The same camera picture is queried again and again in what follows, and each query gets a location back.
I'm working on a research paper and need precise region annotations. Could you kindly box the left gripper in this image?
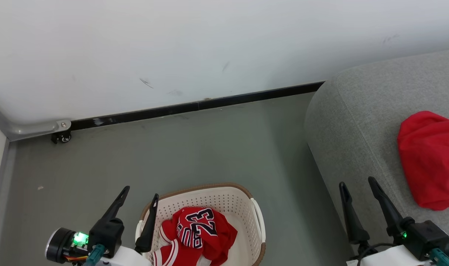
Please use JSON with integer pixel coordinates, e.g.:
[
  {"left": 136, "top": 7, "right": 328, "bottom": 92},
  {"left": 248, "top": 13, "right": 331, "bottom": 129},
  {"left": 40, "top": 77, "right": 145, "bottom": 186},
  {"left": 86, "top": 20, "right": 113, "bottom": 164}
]
[{"left": 88, "top": 186, "right": 159, "bottom": 266}]

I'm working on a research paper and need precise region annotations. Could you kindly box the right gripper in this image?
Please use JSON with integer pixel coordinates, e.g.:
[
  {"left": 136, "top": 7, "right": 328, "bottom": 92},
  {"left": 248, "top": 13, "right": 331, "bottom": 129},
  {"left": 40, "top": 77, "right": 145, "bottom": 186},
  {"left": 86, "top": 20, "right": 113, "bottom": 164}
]
[{"left": 339, "top": 177, "right": 449, "bottom": 266}]

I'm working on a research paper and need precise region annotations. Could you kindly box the plain red garment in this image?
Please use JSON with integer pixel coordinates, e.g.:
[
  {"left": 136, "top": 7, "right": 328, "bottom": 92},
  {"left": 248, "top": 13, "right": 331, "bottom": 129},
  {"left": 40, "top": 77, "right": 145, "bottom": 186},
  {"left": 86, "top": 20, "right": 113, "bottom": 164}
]
[{"left": 397, "top": 111, "right": 449, "bottom": 211}]

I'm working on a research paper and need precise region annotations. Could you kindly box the red jersey with number 23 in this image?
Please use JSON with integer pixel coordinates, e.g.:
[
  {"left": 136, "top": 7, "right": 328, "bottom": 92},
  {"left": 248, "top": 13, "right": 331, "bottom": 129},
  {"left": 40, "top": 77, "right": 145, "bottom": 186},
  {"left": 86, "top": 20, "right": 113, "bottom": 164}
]
[{"left": 152, "top": 207, "right": 238, "bottom": 266}]

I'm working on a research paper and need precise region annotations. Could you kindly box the grey fabric sofa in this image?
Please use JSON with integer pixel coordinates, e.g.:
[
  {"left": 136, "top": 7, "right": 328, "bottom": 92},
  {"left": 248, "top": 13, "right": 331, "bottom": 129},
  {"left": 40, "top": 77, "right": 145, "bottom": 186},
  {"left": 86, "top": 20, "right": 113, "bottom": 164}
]
[{"left": 305, "top": 48, "right": 449, "bottom": 266}]

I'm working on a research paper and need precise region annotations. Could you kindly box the cream perforated laundry basket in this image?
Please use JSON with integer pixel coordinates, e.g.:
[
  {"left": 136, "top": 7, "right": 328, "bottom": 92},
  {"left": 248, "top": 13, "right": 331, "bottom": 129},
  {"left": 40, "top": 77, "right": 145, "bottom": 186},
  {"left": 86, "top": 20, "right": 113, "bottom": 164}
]
[{"left": 135, "top": 183, "right": 266, "bottom": 266}]

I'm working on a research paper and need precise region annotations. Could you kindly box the small black caster wheel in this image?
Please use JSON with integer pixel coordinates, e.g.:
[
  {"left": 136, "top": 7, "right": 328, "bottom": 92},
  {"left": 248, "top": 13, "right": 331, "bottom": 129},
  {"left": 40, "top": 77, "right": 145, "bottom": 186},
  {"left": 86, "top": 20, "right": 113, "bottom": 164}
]
[{"left": 51, "top": 131, "right": 72, "bottom": 144}]

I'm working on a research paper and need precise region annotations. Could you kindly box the black baseboard strip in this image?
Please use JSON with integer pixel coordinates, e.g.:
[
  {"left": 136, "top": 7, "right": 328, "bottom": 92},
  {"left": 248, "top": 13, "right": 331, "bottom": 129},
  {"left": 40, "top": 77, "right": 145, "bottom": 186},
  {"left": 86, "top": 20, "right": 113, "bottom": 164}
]
[{"left": 70, "top": 81, "right": 325, "bottom": 130}]

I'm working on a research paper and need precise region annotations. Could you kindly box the thin black right gripper cable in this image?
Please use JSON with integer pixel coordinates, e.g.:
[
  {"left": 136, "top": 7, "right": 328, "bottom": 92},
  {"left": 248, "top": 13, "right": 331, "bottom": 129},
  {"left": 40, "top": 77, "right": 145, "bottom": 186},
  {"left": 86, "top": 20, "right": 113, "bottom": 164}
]
[{"left": 357, "top": 242, "right": 397, "bottom": 261}]

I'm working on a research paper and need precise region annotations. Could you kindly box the grey metal corner rail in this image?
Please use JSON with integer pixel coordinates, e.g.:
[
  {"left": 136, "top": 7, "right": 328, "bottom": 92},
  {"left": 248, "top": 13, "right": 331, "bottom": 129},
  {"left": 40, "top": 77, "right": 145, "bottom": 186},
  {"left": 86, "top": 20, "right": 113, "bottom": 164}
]
[{"left": 0, "top": 98, "right": 72, "bottom": 142}]

